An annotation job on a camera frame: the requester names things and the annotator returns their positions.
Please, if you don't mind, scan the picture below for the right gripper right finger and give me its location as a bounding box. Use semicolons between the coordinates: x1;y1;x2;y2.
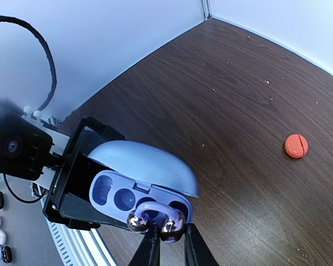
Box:
184;223;219;266

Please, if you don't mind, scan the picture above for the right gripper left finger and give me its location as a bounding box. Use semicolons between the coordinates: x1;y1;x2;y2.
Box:
129;225;160;266

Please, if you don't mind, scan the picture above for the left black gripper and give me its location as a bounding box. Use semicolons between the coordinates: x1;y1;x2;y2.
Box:
43;117;128;231

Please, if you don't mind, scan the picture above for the purple earbud with red hook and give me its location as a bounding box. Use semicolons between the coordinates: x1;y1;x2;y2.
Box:
127;201;186;243

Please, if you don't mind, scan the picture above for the grey oval puck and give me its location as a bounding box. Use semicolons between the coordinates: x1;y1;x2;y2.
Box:
88;140;199;223

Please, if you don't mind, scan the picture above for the red earbud charging case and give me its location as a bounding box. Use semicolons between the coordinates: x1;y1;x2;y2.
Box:
284;134;309;159

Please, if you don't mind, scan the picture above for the white earbud case upper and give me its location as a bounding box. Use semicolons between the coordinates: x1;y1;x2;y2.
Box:
0;229;7;245

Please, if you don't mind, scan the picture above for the black earbud case middle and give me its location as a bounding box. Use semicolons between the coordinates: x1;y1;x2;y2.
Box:
2;246;13;264

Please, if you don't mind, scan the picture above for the front aluminium rail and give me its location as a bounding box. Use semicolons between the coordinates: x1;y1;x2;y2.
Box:
47;221;117;266

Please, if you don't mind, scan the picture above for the left black camera cable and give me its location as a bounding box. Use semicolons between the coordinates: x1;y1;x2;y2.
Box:
0;15;58;111

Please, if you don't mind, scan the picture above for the left aluminium frame post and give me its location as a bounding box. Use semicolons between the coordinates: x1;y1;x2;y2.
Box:
200;0;212;22

